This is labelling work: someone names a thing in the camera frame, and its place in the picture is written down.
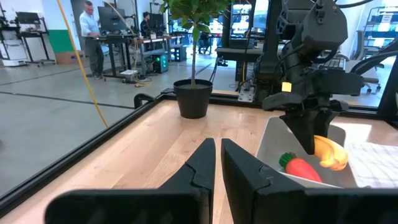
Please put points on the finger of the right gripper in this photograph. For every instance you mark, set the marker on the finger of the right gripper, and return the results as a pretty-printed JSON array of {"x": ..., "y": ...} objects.
[
  {"x": 328, "y": 119},
  {"x": 306, "y": 130}
]

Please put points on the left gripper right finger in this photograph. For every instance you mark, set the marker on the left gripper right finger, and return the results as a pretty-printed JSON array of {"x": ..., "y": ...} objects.
[{"x": 248, "y": 193}]

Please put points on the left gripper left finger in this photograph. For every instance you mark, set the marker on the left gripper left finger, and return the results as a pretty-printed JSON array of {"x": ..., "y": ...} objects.
[{"x": 203, "y": 174}]

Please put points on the yellow toy banana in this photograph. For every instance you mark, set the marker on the yellow toy banana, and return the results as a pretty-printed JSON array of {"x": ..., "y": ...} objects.
[{"x": 334, "y": 155}]

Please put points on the orange toy carrot green top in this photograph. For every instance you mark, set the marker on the orange toy carrot green top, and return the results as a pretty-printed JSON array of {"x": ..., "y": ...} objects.
[{"x": 301, "y": 169}]

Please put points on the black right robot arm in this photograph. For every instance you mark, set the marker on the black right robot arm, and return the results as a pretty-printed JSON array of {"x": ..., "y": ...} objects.
[{"x": 323, "y": 28}]

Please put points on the white plastic tupperware container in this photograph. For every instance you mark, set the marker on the white plastic tupperware container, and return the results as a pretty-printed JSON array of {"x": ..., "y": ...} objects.
[{"x": 276, "y": 146}]

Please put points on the yellow tape tag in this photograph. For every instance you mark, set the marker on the yellow tape tag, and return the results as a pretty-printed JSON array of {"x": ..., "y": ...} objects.
[{"x": 286, "y": 87}]

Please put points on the grey office chair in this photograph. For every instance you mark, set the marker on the grey office chair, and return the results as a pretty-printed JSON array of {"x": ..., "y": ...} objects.
[{"x": 373, "y": 82}]

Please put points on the white checked dish cloth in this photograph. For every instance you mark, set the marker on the white checked dish cloth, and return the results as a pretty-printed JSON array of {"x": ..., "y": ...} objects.
[{"x": 376, "y": 165}]

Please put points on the green potted plant black pot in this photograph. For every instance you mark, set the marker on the green potted plant black pot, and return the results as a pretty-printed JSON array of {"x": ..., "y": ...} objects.
[{"x": 192, "y": 99}]

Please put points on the metal storage shelf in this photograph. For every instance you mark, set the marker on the metal storage shelf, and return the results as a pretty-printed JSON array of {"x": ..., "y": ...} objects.
[{"x": 382, "y": 28}]

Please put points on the black work desk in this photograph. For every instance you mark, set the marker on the black work desk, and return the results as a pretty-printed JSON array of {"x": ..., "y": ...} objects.
[{"x": 236, "y": 53}]

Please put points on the black computer tower green lights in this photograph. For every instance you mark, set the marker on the black computer tower green lights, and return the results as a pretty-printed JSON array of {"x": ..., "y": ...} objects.
[{"x": 160, "y": 63}]

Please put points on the wooden top desk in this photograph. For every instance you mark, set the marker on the wooden top desk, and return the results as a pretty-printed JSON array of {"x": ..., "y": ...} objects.
[{"x": 155, "y": 40}]

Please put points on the person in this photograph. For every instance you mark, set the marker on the person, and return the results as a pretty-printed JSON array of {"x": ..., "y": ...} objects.
[
  {"x": 90, "y": 25},
  {"x": 145, "y": 25}
]

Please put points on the black standing desk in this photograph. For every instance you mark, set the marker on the black standing desk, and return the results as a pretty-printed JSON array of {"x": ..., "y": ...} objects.
[{"x": 115, "y": 38}]

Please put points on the brown cardboard box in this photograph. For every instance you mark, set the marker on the brown cardboard box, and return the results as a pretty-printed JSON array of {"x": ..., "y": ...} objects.
[{"x": 70, "y": 57}]

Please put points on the large black monitor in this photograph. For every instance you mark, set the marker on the large black monitor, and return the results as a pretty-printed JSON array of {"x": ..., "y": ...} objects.
[{"x": 112, "y": 18}]

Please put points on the green panel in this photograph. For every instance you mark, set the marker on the green panel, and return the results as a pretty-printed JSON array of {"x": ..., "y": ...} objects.
[{"x": 60, "y": 40}]

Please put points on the white machine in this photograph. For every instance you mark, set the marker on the white machine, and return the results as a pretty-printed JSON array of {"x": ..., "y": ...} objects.
[{"x": 6, "y": 49}]

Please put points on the small black cart monitor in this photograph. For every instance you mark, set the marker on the small black cart monitor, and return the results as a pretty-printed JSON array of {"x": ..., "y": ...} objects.
[{"x": 28, "y": 18}]

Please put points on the silver metal bracket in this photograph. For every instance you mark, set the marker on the silver metal bracket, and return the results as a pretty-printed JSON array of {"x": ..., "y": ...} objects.
[{"x": 246, "y": 93}]

